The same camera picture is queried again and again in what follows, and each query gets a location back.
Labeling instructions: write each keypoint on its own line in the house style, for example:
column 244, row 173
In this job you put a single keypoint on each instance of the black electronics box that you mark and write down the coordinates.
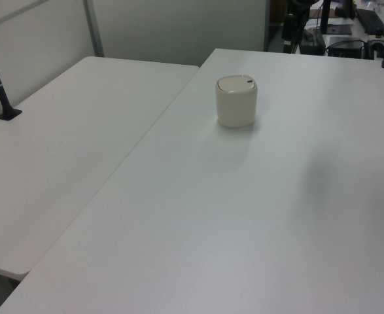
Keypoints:
column 345, row 47

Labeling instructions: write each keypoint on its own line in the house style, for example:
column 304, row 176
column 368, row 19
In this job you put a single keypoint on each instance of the black monitor stand pole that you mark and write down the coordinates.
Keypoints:
column 325, row 14

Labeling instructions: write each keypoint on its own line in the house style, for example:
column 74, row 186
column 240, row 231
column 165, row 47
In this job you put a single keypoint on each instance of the beige trash bin lid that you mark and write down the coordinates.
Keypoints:
column 235, row 84

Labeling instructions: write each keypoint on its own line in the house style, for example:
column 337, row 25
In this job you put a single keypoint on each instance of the beige desktop trash bin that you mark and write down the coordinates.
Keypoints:
column 235, row 109

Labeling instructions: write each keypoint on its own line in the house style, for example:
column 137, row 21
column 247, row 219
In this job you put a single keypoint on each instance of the grey metal partition post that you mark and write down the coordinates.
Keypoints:
column 93, row 27

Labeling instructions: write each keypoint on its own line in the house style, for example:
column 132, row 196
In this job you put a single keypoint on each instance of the black computer keyboard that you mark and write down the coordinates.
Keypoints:
column 373, row 21

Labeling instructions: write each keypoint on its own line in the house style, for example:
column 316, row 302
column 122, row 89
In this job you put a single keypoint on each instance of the dark robot gripper body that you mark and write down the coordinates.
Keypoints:
column 289, row 26

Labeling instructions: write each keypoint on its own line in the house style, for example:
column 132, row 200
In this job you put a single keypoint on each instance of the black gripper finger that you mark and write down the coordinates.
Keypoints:
column 295, row 45
column 287, row 45

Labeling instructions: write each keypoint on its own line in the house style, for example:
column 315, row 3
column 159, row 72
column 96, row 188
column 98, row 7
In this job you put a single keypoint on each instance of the dark grey desktop device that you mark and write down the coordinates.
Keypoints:
column 312, row 42

